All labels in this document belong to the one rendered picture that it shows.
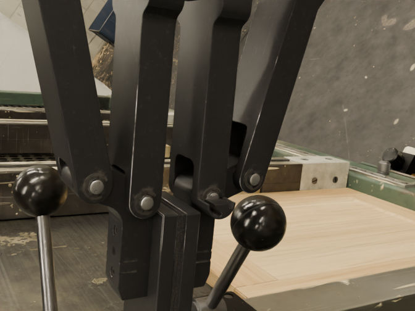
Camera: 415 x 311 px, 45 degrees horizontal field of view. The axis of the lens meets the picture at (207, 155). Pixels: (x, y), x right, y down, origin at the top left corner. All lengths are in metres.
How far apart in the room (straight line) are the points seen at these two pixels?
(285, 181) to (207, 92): 0.78
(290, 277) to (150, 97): 0.43
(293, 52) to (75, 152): 0.09
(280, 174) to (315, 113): 1.74
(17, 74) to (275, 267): 4.13
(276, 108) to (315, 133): 2.39
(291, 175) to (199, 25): 0.79
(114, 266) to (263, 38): 0.10
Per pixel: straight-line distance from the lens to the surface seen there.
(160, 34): 0.17
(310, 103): 2.73
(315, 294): 0.50
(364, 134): 2.39
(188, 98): 0.19
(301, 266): 0.62
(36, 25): 0.16
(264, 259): 0.62
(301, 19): 0.20
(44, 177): 0.37
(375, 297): 0.52
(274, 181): 0.94
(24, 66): 4.60
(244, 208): 0.33
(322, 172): 1.01
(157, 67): 0.17
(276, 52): 0.19
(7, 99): 2.19
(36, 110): 1.44
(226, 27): 0.18
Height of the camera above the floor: 1.67
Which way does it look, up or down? 32 degrees down
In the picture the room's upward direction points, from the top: 55 degrees counter-clockwise
